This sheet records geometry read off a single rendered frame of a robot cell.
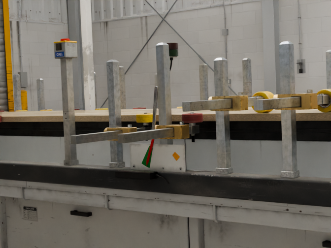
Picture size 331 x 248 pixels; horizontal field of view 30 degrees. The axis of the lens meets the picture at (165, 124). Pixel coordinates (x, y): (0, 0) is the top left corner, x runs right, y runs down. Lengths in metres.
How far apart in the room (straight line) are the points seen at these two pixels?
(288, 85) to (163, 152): 0.56
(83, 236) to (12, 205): 0.53
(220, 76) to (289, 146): 0.34
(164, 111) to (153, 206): 0.38
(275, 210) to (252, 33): 8.31
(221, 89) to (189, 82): 8.82
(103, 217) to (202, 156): 0.66
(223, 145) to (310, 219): 0.38
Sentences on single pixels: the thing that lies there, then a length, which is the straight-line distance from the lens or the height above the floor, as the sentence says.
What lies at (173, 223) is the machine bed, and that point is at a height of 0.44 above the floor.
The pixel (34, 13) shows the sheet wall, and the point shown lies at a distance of 12.15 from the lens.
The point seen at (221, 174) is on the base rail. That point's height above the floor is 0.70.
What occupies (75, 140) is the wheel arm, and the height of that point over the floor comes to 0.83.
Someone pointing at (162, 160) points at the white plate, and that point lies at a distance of 2.29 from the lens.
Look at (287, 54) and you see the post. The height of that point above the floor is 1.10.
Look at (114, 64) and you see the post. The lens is 2.44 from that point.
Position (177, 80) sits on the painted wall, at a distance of 11.10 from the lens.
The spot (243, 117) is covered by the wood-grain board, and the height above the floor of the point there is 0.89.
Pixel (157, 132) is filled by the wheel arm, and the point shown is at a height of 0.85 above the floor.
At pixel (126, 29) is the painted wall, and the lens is 11.87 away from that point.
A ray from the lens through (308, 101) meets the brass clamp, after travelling 1.97.
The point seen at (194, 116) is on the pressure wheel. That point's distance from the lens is 2.33.
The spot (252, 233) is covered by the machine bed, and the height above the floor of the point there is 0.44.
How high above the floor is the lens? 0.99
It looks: 3 degrees down
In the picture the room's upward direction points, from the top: 2 degrees counter-clockwise
